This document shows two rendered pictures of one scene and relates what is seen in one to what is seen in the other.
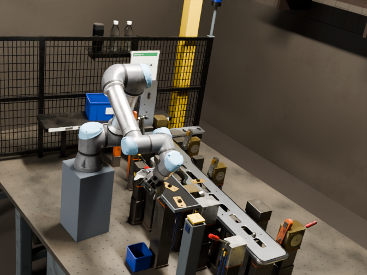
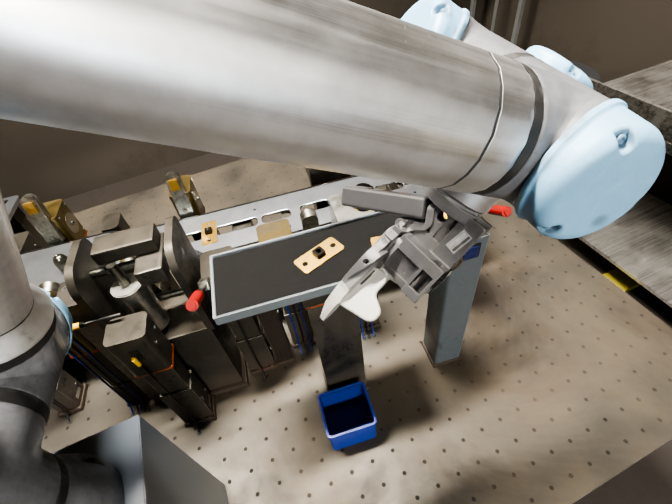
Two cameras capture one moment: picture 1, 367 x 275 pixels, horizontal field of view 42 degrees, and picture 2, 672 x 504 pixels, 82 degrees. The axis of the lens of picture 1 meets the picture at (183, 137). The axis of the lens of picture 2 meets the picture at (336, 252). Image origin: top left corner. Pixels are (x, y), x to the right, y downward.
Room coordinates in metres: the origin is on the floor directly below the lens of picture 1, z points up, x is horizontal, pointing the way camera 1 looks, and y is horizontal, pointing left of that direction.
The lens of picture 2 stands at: (1.79, 0.43, 1.63)
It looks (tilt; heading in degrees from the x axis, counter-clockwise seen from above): 46 degrees down; 294
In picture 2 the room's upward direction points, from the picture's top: 9 degrees counter-clockwise
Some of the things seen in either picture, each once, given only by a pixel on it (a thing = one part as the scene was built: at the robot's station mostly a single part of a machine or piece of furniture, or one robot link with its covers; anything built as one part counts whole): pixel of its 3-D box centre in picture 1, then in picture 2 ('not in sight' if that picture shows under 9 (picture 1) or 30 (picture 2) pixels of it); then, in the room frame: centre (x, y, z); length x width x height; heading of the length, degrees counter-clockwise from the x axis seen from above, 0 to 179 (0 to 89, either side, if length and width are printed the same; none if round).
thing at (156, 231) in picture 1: (163, 227); (335, 332); (2.00, 0.03, 0.92); 0.10 x 0.08 x 0.45; 34
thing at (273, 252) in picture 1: (200, 183); (217, 230); (2.37, -0.14, 1.00); 1.38 x 0.22 x 0.02; 34
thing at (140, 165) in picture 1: (135, 194); (169, 383); (2.32, 0.22, 0.89); 0.09 x 0.08 x 0.38; 124
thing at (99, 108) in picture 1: (109, 106); not in sight; (3.03, 0.53, 1.09); 0.30 x 0.17 x 0.13; 114
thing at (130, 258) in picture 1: (138, 257); (348, 416); (1.96, 0.13, 0.74); 0.11 x 0.10 x 0.09; 34
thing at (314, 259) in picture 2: (169, 185); (319, 253); (2.01, 0.03, 1.17); 0.08 x 0.04 x 0.01; 58
